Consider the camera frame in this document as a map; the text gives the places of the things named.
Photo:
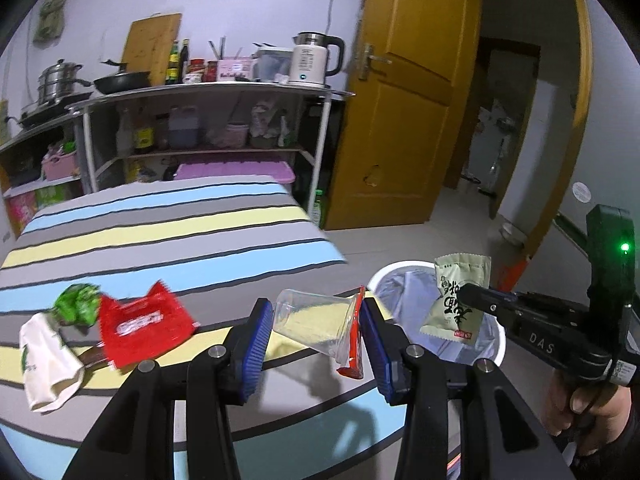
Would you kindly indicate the pink plastic basket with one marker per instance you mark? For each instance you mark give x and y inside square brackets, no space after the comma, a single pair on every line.
[60,166]

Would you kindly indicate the person's right forearm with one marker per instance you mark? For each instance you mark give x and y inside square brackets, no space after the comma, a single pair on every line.
[615,455]

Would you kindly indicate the low side shelf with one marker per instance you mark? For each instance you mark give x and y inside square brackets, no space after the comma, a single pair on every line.
[35,133]

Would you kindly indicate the white crumpled wrapper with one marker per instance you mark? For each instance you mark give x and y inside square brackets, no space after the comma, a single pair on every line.
[45,365]

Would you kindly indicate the white round waste bin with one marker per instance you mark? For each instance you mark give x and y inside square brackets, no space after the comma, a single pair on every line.
[385,272]

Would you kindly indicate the green soda bottle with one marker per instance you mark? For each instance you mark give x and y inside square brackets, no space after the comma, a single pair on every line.
[319,208]

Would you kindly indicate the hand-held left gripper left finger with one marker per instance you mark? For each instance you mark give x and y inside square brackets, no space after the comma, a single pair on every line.
[256,355]

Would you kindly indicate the small brown jar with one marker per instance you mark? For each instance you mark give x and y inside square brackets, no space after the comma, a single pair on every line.
[161,133]

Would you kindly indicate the yellow door frame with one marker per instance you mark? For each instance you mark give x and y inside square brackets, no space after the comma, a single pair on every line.
[575,85]

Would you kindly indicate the dark soy sauce bottle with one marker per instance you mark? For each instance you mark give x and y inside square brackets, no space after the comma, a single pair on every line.
[143,136]

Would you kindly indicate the white plastic bottle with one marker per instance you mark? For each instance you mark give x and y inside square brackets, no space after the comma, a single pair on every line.
[122,134]

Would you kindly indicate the white floor bowl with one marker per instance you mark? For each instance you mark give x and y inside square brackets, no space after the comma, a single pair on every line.
[512,234]

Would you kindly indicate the green crumpled wrapper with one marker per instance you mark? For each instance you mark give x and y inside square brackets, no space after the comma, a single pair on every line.
[77,305]

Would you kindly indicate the grey refrigerator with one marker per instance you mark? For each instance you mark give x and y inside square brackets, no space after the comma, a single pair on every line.
[600,135]

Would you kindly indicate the red sauce jar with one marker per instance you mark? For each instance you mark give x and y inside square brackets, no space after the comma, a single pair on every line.
[212,71]

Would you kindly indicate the green hanging cloth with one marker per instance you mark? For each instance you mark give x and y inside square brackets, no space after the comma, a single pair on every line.
[50,15]

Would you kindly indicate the white metal shelf unit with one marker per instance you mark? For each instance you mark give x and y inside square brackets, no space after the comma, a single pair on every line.
[225,91]

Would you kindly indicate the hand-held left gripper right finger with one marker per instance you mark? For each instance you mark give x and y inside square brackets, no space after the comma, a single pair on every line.
[379,355]

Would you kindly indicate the red plastic item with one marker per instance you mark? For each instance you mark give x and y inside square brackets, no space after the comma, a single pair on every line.
[510,276]

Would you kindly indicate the pink utensil holder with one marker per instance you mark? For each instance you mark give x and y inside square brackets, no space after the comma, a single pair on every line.
[234,67]

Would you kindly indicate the white appliance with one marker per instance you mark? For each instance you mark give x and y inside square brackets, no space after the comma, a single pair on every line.
[492,130]

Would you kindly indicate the white electric kettle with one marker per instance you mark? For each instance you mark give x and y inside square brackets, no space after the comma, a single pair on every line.
[307,62]

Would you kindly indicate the dark chopsticks bundle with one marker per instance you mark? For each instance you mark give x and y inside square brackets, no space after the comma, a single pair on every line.
[217,50]

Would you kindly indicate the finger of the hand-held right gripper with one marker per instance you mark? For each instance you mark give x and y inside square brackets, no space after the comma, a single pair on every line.
[482,300]

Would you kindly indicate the pink plastic tub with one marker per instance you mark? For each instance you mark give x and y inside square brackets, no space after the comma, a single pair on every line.
[235,135]

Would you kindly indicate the black induction cooker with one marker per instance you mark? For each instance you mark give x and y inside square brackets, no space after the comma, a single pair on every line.
[45,112]

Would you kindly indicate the wooden cutting board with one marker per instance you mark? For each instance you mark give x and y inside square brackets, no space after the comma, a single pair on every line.
[150,45]

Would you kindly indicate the yellow wooden door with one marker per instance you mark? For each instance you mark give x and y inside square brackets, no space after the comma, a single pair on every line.
[400,135]

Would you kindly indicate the red snack packet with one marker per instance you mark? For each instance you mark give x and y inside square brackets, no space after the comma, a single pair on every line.
[145,327]

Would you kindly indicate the small green bottle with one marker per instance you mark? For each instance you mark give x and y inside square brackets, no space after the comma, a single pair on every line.
[285,133]

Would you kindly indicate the slim red packet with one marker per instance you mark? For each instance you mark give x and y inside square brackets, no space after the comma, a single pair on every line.
[354,355]

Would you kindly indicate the person's right hand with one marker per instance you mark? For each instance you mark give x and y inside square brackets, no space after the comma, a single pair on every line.
[580,405]

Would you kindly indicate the pink green packages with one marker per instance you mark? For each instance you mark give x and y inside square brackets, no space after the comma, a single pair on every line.
[30,208]

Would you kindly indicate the white plastic bags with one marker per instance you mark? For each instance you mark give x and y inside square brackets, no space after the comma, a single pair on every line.
[265,117]

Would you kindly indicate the striped tablecloth table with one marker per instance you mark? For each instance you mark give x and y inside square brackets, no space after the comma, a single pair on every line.
[175,240]

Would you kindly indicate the dark brown wrapper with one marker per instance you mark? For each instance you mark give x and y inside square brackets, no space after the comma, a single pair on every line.
[92,356]

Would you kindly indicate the pale green tea packet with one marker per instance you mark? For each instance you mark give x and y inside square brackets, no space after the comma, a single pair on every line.
[452,305]

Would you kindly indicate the black frying pan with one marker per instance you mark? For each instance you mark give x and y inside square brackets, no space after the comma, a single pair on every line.
[122,81]

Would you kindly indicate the dark liquid jug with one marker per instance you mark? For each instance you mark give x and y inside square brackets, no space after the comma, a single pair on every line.
[184,129]

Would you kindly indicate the clear plastic cup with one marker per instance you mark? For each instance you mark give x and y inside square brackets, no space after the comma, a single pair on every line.
[310,325]

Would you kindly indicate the green bottle yellow label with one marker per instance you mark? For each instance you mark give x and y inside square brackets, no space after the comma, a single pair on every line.
[173,62]

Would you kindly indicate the steel steamer pot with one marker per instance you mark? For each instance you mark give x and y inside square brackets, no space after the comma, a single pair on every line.
[57,82]

